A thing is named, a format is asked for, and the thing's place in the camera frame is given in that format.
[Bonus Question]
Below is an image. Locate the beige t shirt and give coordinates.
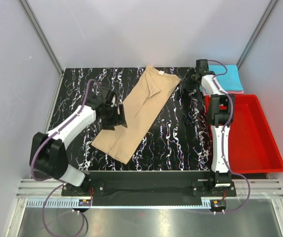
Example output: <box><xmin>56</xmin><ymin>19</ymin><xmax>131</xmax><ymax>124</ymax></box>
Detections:
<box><xmin>91</xmin><ymin>66</ymin><xmax>181</xmax><ymax>164</ymax></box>

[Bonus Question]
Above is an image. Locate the left aluminium corner post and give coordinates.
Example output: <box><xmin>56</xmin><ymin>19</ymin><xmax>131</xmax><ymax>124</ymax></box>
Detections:
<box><xmin>19</xmin><ymin>0</ymin><xmax>64</xmax><ymax>76</ymax></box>

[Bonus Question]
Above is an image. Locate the folded light blue t shirt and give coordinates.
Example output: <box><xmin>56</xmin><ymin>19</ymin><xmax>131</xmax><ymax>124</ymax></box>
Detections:
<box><xmin>217</xmin><ymin>65</ymin><xmax>244</xmax><ymax>91</ymax></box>

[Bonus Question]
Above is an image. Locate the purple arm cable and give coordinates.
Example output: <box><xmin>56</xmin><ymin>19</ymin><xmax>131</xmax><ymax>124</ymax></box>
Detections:
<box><xmin>29</xmin><ymin>79</ymin><xmax>102</xmax><ymax>236</ymax></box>
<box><xmin>185</xmin><ymin>60</ymin><xmax>251</xmax><ymax>215</ymax></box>

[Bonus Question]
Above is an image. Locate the aluminium corner post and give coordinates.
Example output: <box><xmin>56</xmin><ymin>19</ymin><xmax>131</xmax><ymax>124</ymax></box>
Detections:
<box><xmin>19</xmin><ymin>0</ymin><xmax>64</xmax><ymax>76</ymax></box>
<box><xmin>237</xmin><ymin>0</ymin><xmax>279</xmax><ymax>69</ymax></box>

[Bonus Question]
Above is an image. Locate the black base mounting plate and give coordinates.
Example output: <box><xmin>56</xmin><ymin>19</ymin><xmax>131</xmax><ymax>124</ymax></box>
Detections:
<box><xmin>61</xmin><ymin>171</ymin><xmax>237</xmax><ymax>208</ymax></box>

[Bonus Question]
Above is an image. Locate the white slotted cable duct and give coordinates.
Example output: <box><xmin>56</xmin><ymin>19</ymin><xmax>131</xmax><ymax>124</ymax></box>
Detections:
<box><xmin>27</xmin><ymin>198</ymin><xmax>91</xmax><ymax>208</ymax></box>

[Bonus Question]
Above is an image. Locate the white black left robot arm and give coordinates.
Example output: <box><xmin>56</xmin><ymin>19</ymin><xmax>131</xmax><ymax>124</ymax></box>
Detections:
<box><xmin>30</xmin><ymin>88</ymin><xmax>127</xmax><ymax>196</ymax></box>

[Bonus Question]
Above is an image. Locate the right aluminium corner post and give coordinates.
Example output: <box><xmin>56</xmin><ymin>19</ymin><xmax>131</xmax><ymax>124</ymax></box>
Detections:
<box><xmin>237</xmin><ymin>0</ymin><xmax>279</xmax><ymax>69</ymax></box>

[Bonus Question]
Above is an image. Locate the red plastic bin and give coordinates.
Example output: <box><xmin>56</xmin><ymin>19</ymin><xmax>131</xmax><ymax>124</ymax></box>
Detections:
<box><xmin>204</xmin><ymin>94</ymin><xmax>283</xmax><ymax>175</ymax></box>

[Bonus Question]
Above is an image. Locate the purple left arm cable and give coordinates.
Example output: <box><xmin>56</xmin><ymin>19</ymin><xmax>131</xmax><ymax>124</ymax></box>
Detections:
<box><xmin>29</xmin><ymin>79</ymin><xmax>102</xmax><ymax>236</ymax></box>

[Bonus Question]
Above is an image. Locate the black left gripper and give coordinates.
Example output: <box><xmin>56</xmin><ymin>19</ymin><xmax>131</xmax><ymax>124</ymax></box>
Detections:
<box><xmin>100</xmin><ymin>104</ymin><xmax>127</xmax><ymax>131</ymax></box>

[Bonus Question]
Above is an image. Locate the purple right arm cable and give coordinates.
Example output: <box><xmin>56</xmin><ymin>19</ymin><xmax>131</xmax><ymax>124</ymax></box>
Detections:
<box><xmin>185</xmin><ymin>60</ymin><xmax>251</xmax><ymax>215</ymax></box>

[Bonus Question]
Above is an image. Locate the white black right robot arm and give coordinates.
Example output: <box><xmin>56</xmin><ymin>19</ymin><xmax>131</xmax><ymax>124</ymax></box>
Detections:
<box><xmin>183</xmin><ymin>59</ymin><xmax>235</xmax><ymax>196</ymax></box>

